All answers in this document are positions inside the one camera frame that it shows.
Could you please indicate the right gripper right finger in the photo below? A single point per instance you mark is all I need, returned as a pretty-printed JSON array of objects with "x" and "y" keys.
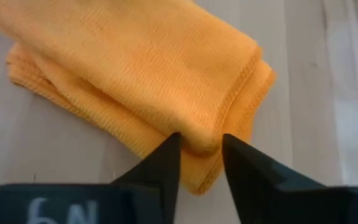
[{"x": 247, "y": 174}]

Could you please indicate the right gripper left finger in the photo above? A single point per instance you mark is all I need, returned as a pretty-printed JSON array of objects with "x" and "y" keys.
[{"x": 163, "y": 174}]

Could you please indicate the orange microfiber towel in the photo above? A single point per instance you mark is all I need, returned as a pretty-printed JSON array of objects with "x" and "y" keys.
[{"x": 135, "y": 62}]

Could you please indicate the clear plastic bin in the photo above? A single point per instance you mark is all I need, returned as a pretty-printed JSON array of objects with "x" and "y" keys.
[{"x": 353, "y": 93}]

